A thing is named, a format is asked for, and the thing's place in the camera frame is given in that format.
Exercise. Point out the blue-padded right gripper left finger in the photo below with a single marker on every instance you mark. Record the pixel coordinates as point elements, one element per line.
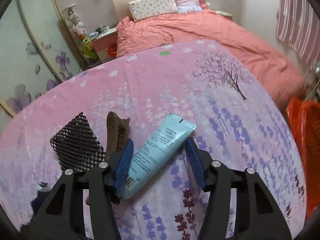
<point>61,216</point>

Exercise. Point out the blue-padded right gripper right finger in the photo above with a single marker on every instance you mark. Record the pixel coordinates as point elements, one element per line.
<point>258,215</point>

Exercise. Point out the brown hair claw clip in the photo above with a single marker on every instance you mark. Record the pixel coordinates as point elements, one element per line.
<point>117,133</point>

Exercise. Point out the light blue cosmetic tube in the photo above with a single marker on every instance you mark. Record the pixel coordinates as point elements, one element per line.
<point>164,142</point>

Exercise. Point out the orange plastic trash basket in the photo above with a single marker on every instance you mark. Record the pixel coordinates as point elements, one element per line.
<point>304,122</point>

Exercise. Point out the pink floral tablecloth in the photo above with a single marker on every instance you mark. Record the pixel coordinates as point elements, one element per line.
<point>240,127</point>

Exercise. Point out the sliding wardrobe with flower decals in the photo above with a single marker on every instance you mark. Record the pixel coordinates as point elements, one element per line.
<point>37,53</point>

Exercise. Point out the pink bedside table left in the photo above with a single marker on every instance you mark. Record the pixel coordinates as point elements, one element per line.
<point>105,45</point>

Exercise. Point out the stack of plush toys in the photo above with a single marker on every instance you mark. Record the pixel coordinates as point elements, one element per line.
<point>80,36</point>

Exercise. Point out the pink striped curtain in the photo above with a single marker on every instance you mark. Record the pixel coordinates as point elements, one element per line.
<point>298,28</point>

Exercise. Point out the bedside table right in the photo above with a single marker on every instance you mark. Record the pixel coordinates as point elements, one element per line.
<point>225,14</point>

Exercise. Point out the bed with coral duvet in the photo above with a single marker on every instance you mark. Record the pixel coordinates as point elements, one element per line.
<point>278,75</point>

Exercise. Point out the pink striped pillow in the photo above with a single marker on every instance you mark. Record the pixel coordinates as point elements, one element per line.
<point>186,6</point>

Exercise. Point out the white floral pillow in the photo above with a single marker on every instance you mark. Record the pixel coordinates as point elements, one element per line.
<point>143,9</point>

